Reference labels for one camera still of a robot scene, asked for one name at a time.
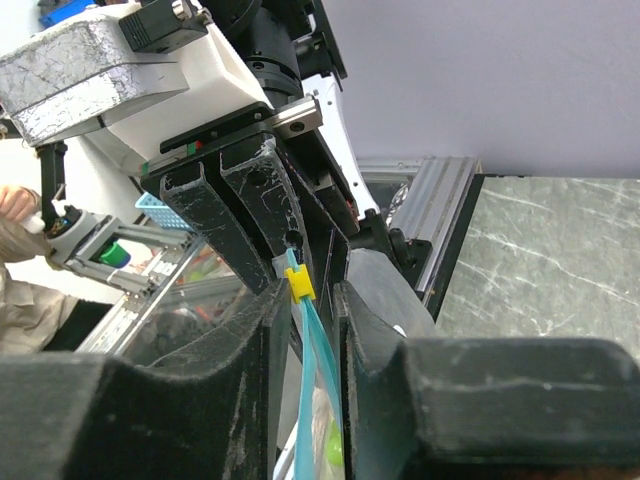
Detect green capped bottle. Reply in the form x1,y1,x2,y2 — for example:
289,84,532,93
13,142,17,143
98,242,131,269

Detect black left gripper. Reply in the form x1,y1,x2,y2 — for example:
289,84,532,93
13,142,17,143
140,94,359,294

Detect aluminium frame rail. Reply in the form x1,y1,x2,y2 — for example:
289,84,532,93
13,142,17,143
359,157,484,317

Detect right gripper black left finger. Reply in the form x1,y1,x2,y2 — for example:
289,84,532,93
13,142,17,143
1,280,291,479

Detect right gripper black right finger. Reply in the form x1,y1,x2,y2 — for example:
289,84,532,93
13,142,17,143
334,283,639,479

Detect green grape bunch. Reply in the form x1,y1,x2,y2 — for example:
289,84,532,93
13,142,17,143
325,433,344,467

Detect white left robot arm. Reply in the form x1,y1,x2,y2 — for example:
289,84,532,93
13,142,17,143
119,1,434,336

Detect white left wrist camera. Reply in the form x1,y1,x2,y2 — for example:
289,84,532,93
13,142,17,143
1,1,267,160

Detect clear blue-zipper zip bag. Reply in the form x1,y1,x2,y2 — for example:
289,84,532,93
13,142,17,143
273,248,346,479

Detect blue perforated basket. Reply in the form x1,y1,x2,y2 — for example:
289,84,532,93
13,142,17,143
135,193,193,232

